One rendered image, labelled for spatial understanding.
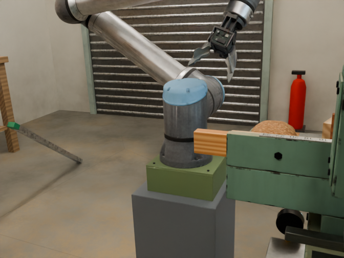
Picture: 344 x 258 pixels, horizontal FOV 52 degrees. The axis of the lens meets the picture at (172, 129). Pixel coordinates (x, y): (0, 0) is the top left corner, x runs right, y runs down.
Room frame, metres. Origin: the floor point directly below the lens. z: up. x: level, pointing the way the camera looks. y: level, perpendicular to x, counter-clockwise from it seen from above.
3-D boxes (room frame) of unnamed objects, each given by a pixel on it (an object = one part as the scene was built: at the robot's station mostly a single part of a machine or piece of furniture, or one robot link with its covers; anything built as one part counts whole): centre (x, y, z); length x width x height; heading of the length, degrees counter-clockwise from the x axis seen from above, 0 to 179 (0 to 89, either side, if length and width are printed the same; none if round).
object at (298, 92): (3.29, -1.21, 0.30); 0.19 x 0.18 x 0.60; 157
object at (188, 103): (1.18, -0.05, 0.83); 0.17 x 0.15 x 0.18; 156
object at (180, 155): (1.17, -0.05, 0.70); 0.19 x 0.19 x 0.10
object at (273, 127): (0.62, -0.19, 0.92); 0.14 x 0.09 x 0.04; 156
